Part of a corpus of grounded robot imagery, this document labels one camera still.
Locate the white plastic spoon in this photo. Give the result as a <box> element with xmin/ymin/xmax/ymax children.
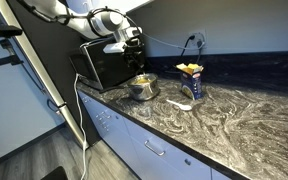
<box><xmin>166</xmin><ymin>98</ymin><xmax>194</xmax><ymax>112</ymax></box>

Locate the tall steel bar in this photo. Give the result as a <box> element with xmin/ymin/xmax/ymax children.
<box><xmin>0</xmin><ymin>0</ymin><xmax>90</xmax><ymax>150</ymax></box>

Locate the black floor object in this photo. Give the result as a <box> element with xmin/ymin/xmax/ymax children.
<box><xmin>39</xmin><ymin>165</ymin><xmax>69</xmax><ymax>180</ymax></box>

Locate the blue Barilla orzo box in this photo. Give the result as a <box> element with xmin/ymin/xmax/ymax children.
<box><xmin>174</xmin><ymin>61</ymin><xmax>206</xmax><ymax>102</ymax></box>

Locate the white wall outlet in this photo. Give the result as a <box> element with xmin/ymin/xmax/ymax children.
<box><xmin>185</xmin><ymin>29</ymin><xmax>208</xmax><ymax>52</ymax></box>

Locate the steel saucepan black handle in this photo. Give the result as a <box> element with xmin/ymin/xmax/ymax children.
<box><xmin>127</xmin><ymin>72</ymin><xmax>161</xmax><ymax>118</ymax></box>

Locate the grey wall cable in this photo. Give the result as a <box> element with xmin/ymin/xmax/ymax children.
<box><xmin>141</xmin><ymin>32</ymin><xmax>203</xmax><ymax>52</ymax></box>

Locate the black microwave oven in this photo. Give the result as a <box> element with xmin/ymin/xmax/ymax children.
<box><xmin>68</xmin><ymin>30</ymin><xmax>149</xmax><ymax>93</ymax></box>

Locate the black power cord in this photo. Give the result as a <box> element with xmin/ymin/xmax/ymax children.
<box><xmin>163</xmin><ymin>33</ymin><xmax>206</xmax><ymax>74</ymax></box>

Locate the black camera stand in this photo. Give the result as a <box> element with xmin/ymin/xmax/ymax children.
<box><xmin>0</xmin><ymin>23</ymin><xmax>24</xmax><ymax>71</ymax></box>

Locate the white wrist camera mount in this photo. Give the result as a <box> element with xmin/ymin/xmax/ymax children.
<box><xmin>102</xmin><ymin>41</ymin><xmax>128</xmax><ymax>55</ymax></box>

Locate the white hanging cable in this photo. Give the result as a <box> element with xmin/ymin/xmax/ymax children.
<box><xmin>72</xmin><ymin>73</ymin><xmax>89</xmax><ymax>180</ymax></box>

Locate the tall black side panel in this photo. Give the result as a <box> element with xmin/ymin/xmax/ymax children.
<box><xmin>5</xmin><ymin>0</ymin><xmax>102</xmax><ymax>148</ymax></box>

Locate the white cabinet front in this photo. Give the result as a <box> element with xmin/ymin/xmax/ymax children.
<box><xmin>78</xmin><ymin>89</ymin><xmax>109</xmax><ymax>158</ymax></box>
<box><xmin>103</xmin><ymin>104</ymin><xmax>216</xmax><ymax>180</ymax></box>

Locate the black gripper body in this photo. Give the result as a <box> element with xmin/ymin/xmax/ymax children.
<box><xmin>123</xmin><ymin>37</ymin><xmax>146</xmax><ymax>63</ymax></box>

